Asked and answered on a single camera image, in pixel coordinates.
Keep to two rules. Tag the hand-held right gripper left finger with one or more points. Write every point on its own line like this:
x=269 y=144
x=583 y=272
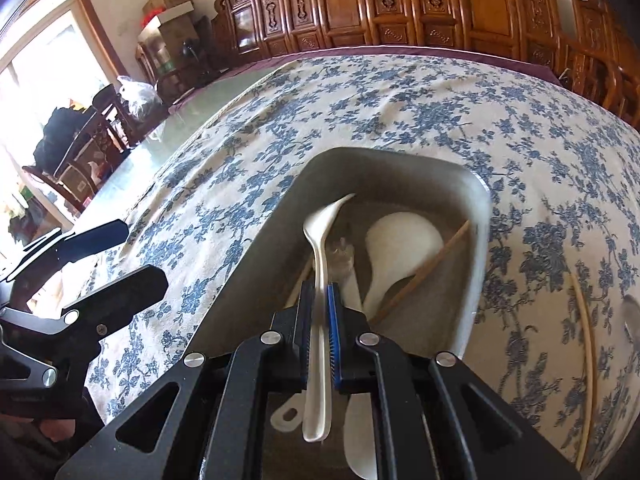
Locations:
x=305 y=325

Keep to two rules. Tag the purple sofa cushion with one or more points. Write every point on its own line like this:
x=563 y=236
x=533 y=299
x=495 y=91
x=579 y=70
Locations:
x=240 y=72

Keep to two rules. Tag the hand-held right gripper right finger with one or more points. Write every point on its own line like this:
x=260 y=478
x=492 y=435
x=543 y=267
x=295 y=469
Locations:
x=334 y=330

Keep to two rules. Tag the person's left hand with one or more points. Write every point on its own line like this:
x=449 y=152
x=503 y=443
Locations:
x=56 y=427

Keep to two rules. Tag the large brown cardboard box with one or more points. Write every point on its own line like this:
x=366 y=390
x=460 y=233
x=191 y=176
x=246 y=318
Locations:
x=175 y=42

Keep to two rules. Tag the wooden chopstick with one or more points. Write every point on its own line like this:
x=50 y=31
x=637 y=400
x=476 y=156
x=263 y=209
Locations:
x=586 y=350
x=430 y=260
x=300 y=280

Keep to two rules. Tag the white utensil with hole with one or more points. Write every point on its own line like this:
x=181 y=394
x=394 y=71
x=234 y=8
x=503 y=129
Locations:
x=286 y=417

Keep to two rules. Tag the wooden dining chair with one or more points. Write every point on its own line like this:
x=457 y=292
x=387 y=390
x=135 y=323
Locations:
x=95 y=145

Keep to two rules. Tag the blue floral tablecloth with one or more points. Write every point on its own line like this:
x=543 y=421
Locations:
x=400 y=110

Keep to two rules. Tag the carved wooden sofa bench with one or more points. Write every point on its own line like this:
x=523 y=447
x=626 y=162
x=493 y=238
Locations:
x=400 y=5

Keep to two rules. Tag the clear plastic bag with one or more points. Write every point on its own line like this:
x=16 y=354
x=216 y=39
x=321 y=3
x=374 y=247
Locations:
x=140 y=92

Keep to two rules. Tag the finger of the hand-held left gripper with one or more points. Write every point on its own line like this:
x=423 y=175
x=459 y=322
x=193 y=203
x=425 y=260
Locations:
x=127 y=290
x=95 y=240

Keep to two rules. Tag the white rice paddle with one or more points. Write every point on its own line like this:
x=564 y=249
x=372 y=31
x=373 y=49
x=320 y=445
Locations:
x=400 y=250

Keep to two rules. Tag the wooden door frame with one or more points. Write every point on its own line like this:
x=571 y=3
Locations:
x=95 y=15

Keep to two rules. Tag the white plastic spoon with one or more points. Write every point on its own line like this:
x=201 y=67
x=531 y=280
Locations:
x=317 y=240

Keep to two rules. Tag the carved wooden armchair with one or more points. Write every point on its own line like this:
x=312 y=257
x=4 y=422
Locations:
x=605 y=50

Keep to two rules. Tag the white flat box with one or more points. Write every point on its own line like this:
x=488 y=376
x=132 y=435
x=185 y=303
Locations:
x=165 y=17

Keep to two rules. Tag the black bag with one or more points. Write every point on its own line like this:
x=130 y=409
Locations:
x=62 y=132

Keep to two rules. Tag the grey metal tray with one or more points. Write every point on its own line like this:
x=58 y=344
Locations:
x=280 y=220

